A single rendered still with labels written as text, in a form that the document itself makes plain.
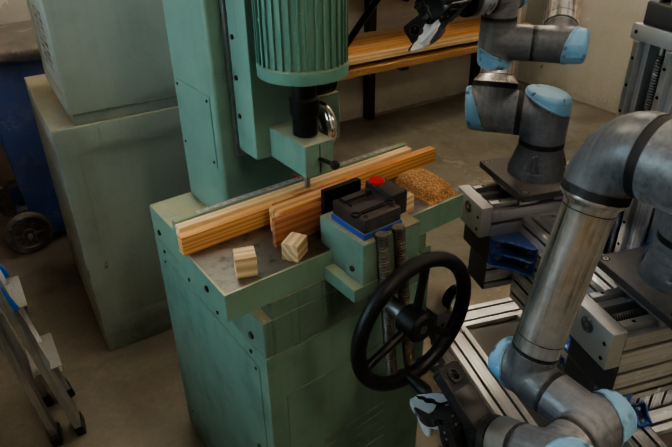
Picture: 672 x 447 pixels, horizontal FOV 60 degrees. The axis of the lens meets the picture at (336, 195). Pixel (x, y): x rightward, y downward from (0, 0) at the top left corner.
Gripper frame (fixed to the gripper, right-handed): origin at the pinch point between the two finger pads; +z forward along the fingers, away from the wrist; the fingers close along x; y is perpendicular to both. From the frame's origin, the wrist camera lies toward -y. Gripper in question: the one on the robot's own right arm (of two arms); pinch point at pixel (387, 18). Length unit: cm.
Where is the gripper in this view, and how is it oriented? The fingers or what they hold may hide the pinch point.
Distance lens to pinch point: 112.0
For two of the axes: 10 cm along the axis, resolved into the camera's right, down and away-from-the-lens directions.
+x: 4.3, 8.9, -1.7
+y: 4.1, -3.6, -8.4
